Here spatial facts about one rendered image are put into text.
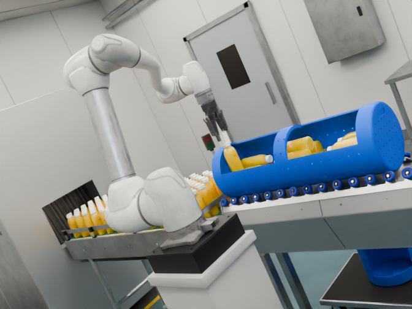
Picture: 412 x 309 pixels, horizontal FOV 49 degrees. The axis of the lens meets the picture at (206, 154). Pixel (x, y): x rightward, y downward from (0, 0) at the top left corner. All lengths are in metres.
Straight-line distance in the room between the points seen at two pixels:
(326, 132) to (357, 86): 3.37
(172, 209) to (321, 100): 4.30
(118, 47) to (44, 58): 5.22
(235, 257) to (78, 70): 0.93
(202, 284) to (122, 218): 0.42
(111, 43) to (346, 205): 1.15
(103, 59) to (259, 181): 0.91
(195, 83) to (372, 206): 0.97
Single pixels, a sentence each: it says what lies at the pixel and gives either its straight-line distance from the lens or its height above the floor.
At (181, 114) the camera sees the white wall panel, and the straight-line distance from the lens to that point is 7.22.
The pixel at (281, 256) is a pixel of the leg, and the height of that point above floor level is 0.53.
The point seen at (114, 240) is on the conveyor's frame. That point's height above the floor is 0.87.
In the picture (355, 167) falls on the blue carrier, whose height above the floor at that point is 1.03.
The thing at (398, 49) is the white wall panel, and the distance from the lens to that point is 5.27.
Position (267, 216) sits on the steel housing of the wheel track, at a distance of 2.23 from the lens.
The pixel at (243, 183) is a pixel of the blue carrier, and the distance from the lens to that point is 2.20.
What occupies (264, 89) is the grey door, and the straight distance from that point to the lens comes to 6.05.
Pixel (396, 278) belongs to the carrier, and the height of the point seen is 0.19.
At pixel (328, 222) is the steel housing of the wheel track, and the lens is 2.07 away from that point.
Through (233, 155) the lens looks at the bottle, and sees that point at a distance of 2.25.
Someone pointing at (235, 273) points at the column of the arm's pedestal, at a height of 0.92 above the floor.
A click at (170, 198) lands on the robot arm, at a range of 1.63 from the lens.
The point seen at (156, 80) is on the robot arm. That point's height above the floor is 1.68.
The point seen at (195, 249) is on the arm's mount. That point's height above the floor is 1.08.
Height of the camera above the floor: 1.60
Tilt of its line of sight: 9 degrees down
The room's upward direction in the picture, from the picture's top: 25 degrees counter-clockwise
